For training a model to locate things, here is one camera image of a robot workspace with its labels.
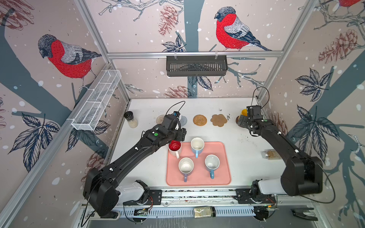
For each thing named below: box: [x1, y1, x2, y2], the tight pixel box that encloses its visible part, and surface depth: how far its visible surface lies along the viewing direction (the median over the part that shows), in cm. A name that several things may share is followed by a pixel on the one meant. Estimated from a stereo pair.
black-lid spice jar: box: [123, 110, 139, 129], surface depth 99 cm
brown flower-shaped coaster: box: [210, 114, 228, 127], surface depth 109 cm
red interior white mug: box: [168, 139, 183, 160], surface depth 85 cm
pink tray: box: [166, 141, 232, 186], surface depth 82 cm
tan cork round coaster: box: [192, 114, 208, 127], surface depth 109 cm
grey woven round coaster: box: [179, 115, 188, 127], surface depth 108 cm
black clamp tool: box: [290, 208, 318, 221], surface depth 69 cm
